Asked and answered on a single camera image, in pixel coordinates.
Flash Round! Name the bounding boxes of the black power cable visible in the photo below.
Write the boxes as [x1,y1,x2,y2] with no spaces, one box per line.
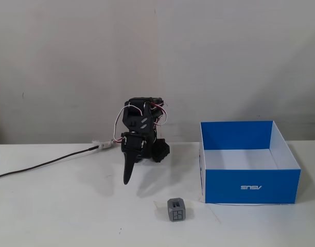
[0,145,99,180]

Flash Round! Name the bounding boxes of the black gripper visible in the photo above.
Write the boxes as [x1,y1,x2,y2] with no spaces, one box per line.
[120,131,149,186]

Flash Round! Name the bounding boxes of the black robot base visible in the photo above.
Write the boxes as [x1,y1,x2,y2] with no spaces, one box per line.
[136,138,171,164]

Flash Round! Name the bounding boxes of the white taped cable connector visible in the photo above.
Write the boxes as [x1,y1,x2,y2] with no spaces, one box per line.
[91,138,115,150]

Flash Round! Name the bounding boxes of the white and red servo wires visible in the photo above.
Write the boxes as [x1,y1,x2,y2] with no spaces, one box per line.
[112,101,169,144]

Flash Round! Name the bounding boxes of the clear tape patch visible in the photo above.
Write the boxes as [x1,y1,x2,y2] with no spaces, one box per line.
[153,200,169,211]

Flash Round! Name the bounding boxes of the gray 3D printed block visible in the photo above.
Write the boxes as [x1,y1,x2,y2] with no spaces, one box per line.
[167,197,186,222]

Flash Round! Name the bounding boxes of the blue white cardboard box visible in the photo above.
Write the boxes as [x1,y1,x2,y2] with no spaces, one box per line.
[199,120,302,205]

